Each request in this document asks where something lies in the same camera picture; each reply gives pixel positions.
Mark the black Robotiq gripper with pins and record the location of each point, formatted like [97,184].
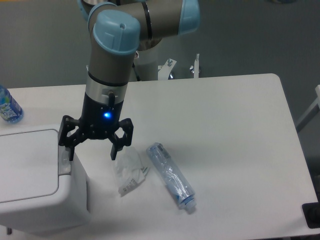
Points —
[98,121]

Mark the white push-button trash can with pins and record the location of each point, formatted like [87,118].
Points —
[40,188]

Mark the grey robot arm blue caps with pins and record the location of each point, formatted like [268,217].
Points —
[115,34]

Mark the crumpled clear plastic wrapper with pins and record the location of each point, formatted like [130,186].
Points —
[129,171]

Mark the blue labelled water bottle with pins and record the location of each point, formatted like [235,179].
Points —
[10,111]

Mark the empty clear plastic bottle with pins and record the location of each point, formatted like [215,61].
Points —
[175,181]

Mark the black object at table edge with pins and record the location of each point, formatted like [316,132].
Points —
[311,213]

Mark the white frame at right edge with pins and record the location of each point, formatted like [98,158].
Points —
[310,112]

